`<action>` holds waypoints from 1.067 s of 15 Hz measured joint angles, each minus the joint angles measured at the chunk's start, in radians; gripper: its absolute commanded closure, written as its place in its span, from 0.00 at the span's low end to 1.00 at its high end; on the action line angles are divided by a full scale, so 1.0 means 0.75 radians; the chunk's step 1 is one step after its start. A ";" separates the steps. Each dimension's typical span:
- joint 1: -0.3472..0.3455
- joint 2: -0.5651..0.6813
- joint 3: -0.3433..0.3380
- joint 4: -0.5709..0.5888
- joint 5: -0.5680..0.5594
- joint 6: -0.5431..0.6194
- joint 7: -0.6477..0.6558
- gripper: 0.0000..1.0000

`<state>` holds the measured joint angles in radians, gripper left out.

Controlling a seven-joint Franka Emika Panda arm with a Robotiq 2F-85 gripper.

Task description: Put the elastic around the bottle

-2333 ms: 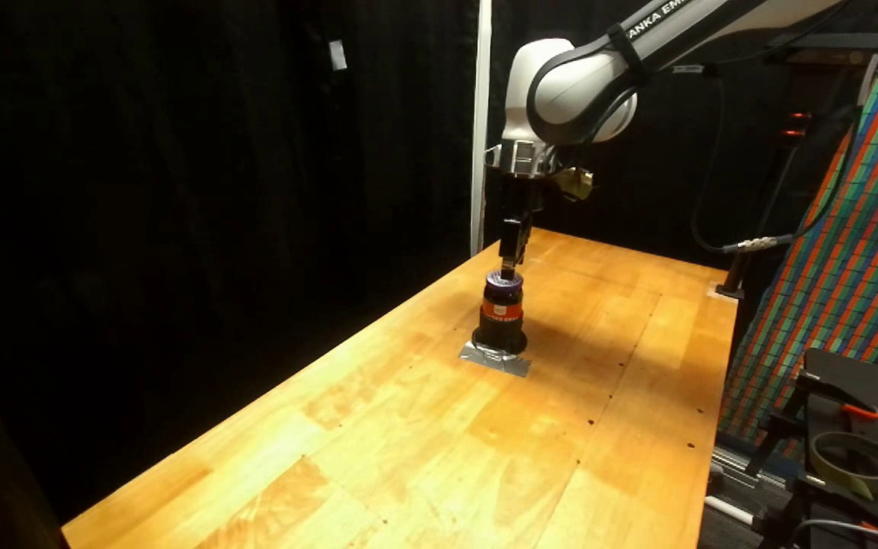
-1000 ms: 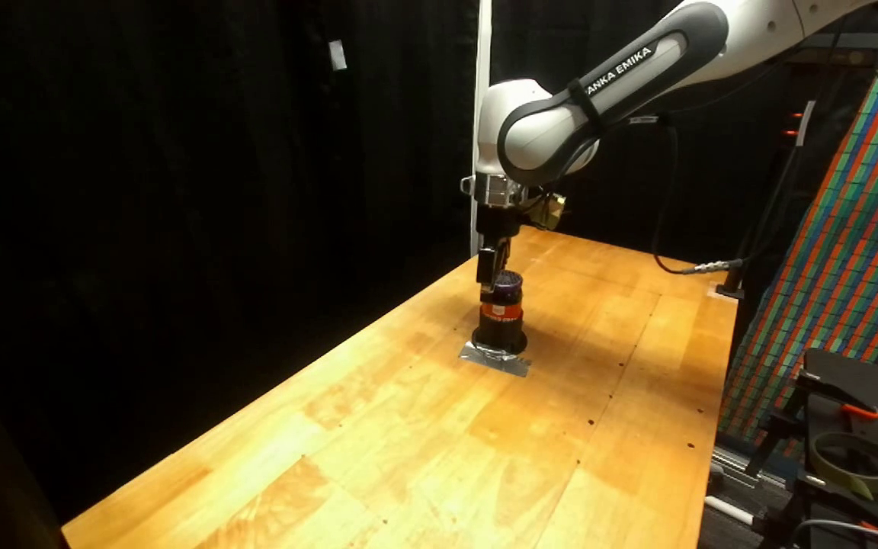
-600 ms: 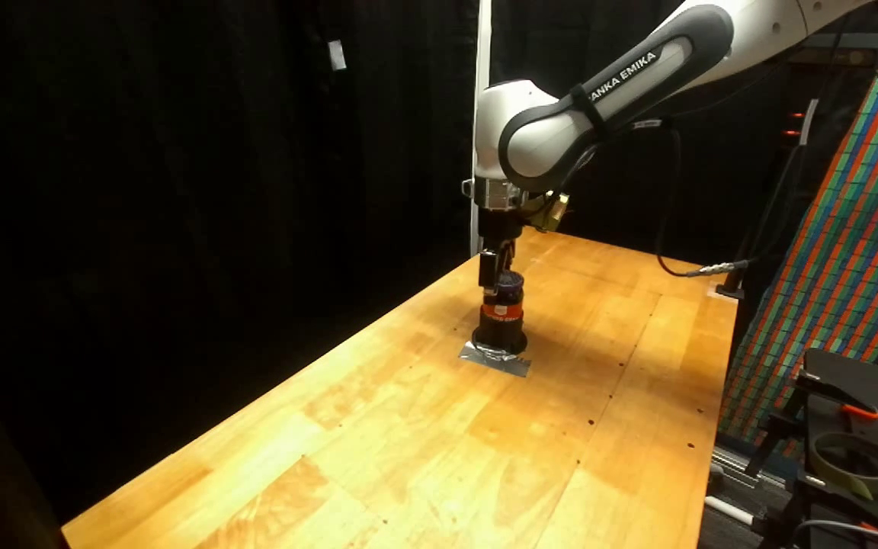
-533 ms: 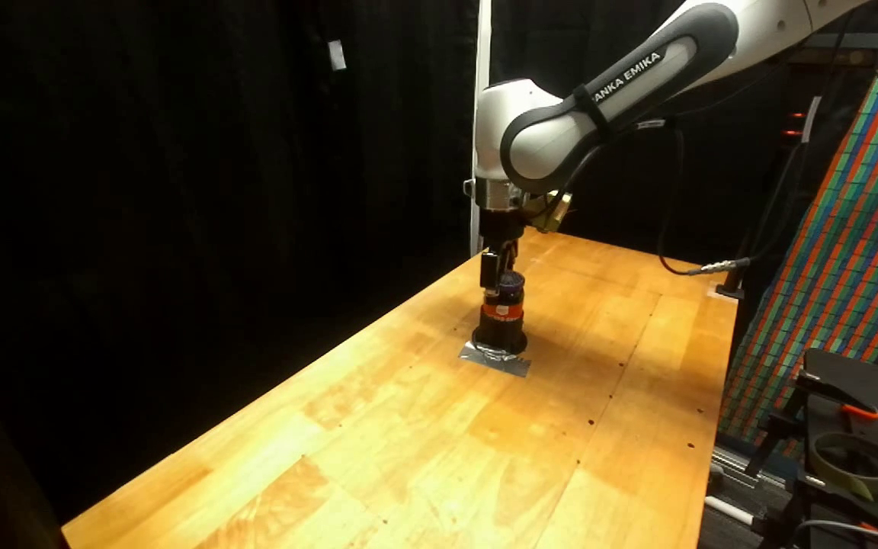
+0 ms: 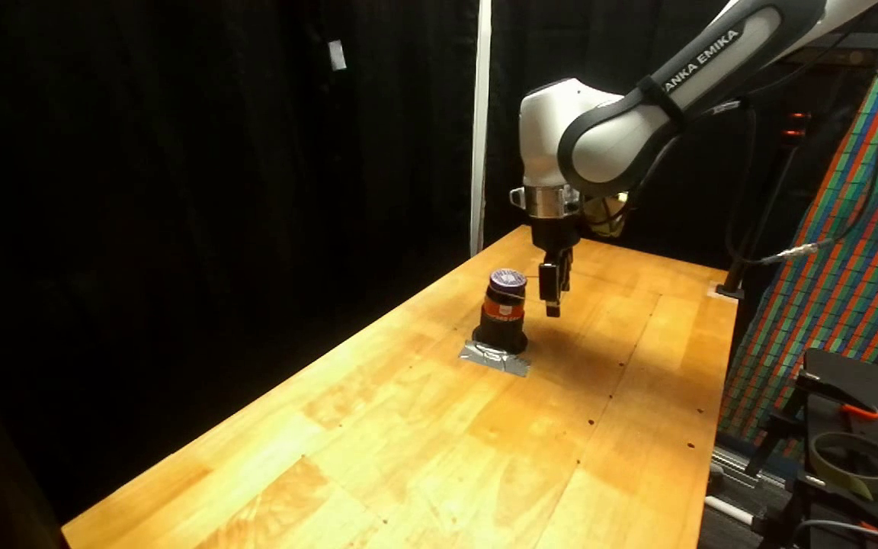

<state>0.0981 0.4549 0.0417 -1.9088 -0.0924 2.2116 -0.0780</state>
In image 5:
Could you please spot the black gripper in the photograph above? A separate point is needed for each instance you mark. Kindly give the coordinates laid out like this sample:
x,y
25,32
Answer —
x,y
556,237

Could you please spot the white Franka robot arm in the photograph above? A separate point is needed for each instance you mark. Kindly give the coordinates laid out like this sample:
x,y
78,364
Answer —
x,y
610,131

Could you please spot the white vertical pole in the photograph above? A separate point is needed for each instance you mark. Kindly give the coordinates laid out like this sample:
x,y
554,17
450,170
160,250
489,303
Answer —
x,y
480,123

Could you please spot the black slanted stand pole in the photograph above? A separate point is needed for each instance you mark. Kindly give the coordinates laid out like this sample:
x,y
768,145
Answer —
x,y
764,214

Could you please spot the colourful patterned board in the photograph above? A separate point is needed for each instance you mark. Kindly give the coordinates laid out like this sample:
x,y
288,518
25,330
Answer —
x,y
856,294

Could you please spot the white tag on curtain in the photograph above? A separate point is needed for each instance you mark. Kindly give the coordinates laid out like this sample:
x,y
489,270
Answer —
x,y
335,53

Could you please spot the roll of tape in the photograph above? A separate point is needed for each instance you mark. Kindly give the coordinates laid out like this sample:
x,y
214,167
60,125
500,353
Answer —
x,y
835,446

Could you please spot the orange clip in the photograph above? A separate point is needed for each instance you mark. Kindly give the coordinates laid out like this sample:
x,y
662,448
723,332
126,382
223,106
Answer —
x,y
862,412

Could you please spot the black shelf plate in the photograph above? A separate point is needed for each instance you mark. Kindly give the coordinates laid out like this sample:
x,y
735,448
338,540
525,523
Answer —
x,y
868,44

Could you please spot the aluminium rail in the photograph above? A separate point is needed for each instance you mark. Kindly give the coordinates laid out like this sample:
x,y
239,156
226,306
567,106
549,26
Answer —
x,y
738,471

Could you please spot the black metal clamp frame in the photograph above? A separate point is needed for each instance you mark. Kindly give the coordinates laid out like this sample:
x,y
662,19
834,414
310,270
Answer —
x,y
862,378

